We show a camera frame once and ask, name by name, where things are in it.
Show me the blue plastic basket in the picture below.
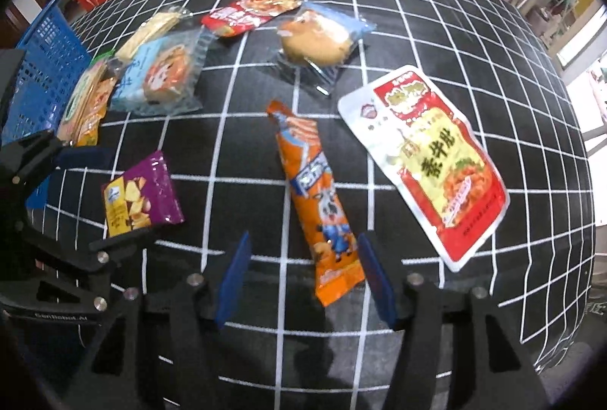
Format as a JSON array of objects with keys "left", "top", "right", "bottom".
[{"left": 0, "top": 0, "right": 93, "bottom": 211}]

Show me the purple snack packet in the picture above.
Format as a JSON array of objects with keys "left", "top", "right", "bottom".
[{"left": 101, "top": 150, "right": 185, "bottom": 240}]

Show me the cream cracker packet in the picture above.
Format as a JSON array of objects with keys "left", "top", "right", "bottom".
[{"left": 114, "top": 6, "right": 193, "bottom": 62}]

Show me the orange sausage packet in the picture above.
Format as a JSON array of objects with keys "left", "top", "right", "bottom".
[{"left": 266, "top": 101, "right": 366, "bottom": 307}]

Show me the small red snack packet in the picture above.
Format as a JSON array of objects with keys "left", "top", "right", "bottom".
[{"left": 200, "top": 0, "right": 303, "bottom": 39}]

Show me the black white grid tablecloth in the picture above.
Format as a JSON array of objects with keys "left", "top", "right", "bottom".
[{"left": 28, "top": 0, "right": 596, "bottom": 410}]

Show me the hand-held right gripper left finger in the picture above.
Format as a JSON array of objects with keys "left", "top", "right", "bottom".
[{"left": 90, "top": 230, "right": 252, "bottom": 410}]

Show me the large red silver snack pouch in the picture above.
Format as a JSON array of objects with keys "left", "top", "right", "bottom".
[{"left": 338, "top": 65, "right": 510, "bottom": 273}]

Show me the green label snack packet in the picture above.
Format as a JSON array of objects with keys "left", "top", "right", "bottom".
[{"left": 57, "top": 55, "right": 111, "bottom": 141}]

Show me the bread in clear blue packet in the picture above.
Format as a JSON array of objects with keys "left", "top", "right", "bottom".
[{"left": 268, "top": 1, "right": 377, "bottom": 98}]

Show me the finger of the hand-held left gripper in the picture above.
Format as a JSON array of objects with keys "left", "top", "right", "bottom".
[
  {"left": 0, "top": 129, "right": 117, "bottom": 221},
  {"left": 19, "top": 227, "right": 159, "bottom": 311}
]

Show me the light blue cake packet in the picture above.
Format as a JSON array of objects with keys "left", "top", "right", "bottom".
[{"left": 110, "top": 28, "right": 219, "bottom": 117}]

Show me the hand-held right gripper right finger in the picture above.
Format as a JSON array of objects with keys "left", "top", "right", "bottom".
[{"left": 357, "top": 230, "right": 546, "bottom": 410}]

